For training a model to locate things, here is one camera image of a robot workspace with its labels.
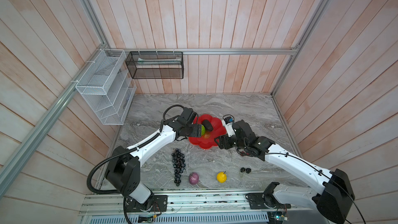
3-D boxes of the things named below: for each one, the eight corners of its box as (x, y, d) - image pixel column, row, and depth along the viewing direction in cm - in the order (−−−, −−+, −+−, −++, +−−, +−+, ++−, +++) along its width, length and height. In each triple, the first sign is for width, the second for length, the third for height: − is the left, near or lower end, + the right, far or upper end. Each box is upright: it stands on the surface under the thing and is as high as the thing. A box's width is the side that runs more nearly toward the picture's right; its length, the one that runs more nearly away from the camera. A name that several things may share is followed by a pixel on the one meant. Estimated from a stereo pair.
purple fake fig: (189, 185, 81) (188, 182, 76) (189, 175, 84) (189, 172, 80) (199, 185, 81) (199, 182, 76) (199, 175, 84) (199, 172, 80)
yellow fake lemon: (218, 183, 81) (219, 181, 77) (216, 175, 84) (217, 172, 80) (226, 182, 82) (228, 179, 78) (224, 173, 84) (225, 170, 80)
